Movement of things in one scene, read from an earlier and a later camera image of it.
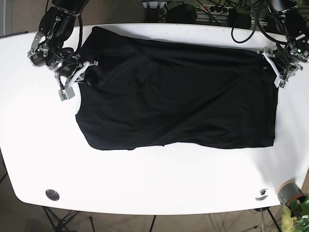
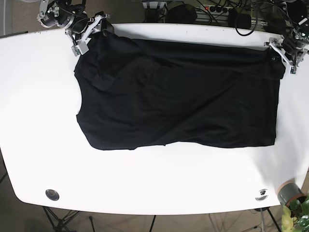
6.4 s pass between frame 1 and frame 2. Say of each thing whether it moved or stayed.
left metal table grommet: stayed
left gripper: moved
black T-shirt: stayed
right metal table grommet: stayed
